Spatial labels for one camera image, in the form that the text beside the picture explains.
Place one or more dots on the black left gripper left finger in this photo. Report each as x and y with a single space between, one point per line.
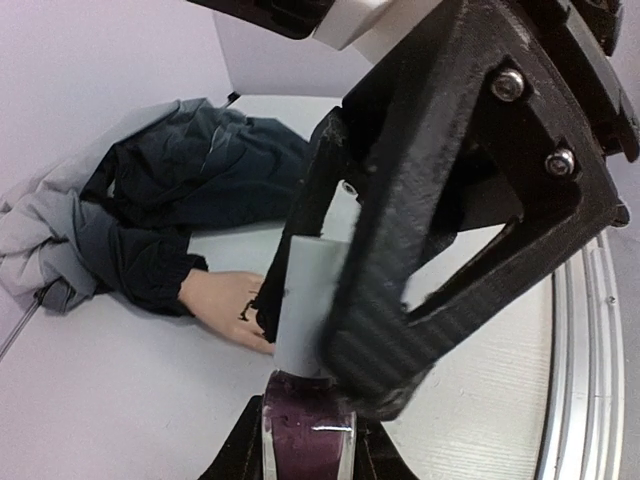
240 457

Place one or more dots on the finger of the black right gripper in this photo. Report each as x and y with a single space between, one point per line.
484 176
331 162

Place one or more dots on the aluminium table edge rail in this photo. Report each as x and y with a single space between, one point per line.
16 311

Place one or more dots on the white nail polish cap brush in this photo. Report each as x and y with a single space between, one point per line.
313 267

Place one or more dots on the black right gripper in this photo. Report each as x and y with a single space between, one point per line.
580 37

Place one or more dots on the grey and black jacket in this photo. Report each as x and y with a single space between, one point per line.
123 222

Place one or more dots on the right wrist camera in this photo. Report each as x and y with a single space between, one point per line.
372 27

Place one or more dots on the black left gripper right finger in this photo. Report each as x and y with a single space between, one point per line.
376 457

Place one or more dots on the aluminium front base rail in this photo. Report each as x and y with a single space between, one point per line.
584 425

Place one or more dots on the mannequin hand with long nails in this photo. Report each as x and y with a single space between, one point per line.
222 301

